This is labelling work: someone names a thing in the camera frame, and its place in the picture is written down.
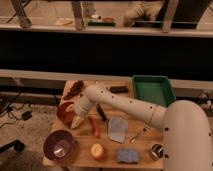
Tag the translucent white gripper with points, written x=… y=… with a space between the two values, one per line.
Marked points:
x=77 y=121

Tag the red-orange bowl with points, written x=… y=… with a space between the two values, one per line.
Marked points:
x=64 y=115

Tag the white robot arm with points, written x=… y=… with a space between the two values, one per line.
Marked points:
x=187 y=137

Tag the purple bowl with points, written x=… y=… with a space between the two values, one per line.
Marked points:
x=59 y=145

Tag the bunch of dark grapes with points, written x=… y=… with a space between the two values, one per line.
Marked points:
x=74 y=90

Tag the red yellow apple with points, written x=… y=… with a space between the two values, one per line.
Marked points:
x=97 y=151

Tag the light blue cloth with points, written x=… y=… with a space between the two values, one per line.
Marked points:
x=117 y=129

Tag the black rectangular block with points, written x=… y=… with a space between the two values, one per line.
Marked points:
x=119 y=89

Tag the black power adapter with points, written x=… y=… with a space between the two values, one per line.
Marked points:
x=26 y=115

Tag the blue sponge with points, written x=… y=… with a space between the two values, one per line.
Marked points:
x=128 y=156

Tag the metal spoon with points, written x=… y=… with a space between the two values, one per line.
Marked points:
x=133 y=139

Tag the black chair leg caster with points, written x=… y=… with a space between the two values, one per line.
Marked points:
x=17 y=145

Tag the green plastic tray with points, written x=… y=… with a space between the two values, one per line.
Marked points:
x=153 y=89

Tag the black handled knife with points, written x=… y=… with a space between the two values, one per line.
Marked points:
x=101 y=112

